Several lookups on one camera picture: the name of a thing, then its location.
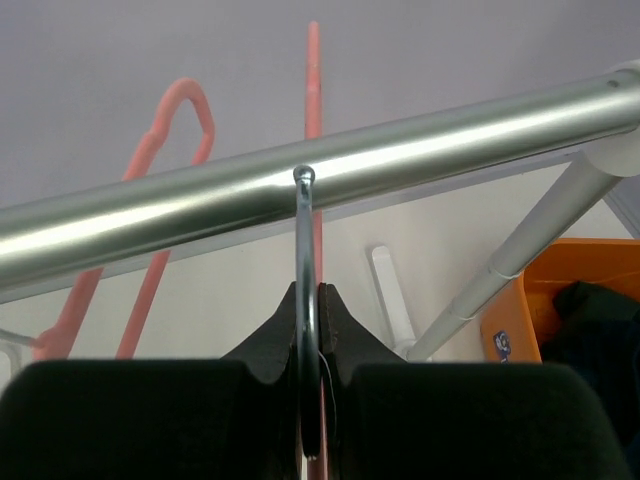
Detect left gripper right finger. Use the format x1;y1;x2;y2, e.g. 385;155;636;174
319;284;631;479

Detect pink hanger with green shorts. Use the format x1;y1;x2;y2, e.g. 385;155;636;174
0;77;217;361

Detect dark green shorts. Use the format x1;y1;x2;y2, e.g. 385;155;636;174
540;282;639;399

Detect metal clothes rack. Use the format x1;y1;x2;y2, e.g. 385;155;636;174
1;62;639;365

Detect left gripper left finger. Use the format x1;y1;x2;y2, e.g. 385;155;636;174
1;290;299;479

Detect orange plastic basket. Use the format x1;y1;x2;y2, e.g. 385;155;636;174
480;238;639;363

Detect pink hanger with navy shorts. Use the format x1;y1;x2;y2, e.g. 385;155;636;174
291;20;331;480

